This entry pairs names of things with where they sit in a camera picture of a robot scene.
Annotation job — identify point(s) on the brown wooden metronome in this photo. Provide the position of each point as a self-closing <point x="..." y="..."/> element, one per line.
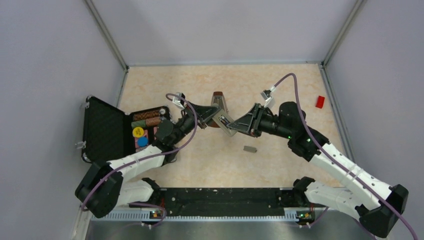
<point x="218" y="98"/>

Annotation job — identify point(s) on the grey battery compartment cover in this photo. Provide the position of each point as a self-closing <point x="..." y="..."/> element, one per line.
<point x="250" y="149"/>

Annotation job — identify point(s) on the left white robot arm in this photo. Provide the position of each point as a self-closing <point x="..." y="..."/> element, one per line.
<point x="139" y="162"/>

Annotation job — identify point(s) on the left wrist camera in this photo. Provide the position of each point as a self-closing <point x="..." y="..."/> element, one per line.
<point x="179" y="100"/>

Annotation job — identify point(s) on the white remote control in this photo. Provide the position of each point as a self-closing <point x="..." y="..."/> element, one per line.
<point x="223" y="119"/>

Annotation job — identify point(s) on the yellow round chip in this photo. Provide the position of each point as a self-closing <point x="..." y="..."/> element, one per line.
<point x="138" y="132"/>

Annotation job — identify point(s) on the blue round chip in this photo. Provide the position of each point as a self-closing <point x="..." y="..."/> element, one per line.
<point x="142" y="142"/>

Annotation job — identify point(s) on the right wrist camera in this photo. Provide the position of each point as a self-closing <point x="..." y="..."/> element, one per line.
<point x="267" y="96"/>

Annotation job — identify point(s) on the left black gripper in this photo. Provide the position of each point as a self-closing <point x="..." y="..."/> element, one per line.
<point x="206" y="112"/>

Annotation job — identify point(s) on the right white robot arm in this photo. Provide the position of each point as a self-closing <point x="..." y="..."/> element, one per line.
<point x="375" y="204"/>

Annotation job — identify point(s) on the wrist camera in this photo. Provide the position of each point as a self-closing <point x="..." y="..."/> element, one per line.
<point x="267" y="96"/>
<point x="179" y="100"/>

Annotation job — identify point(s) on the black poker chip case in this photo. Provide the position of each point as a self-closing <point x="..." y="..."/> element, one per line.
<point x="107" y="130"/>

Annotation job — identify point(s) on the red small block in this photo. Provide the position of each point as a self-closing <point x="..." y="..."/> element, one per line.
<point x="320" y="102"/>

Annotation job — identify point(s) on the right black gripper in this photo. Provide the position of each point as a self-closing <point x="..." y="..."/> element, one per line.
<point x="250" y="123"/>

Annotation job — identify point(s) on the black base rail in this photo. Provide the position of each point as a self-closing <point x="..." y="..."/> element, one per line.
<point x="157" y="204"/>

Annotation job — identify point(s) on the pink card deck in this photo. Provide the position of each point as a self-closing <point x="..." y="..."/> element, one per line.
<point x="150" y="134"/>

